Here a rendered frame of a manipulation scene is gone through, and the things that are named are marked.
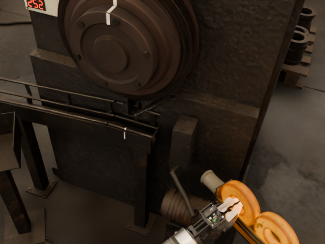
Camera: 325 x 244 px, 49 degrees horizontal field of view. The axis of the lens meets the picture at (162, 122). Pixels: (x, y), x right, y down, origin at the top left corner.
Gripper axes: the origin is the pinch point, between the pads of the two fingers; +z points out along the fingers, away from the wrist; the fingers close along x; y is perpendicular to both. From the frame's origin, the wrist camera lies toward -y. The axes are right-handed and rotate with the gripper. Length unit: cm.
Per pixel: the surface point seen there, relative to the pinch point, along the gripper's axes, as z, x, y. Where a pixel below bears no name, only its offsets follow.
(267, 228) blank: -0.2, -12.9, 3.3
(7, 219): -87, 86, -46
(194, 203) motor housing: -9.6, 16.1, -15.9
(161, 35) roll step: 5, 36, 49
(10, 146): -56, 76, 7
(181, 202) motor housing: -13.6, 19.2, -14.9
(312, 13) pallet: 184, 118, -99
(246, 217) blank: -1.7, -4.9, -1.0
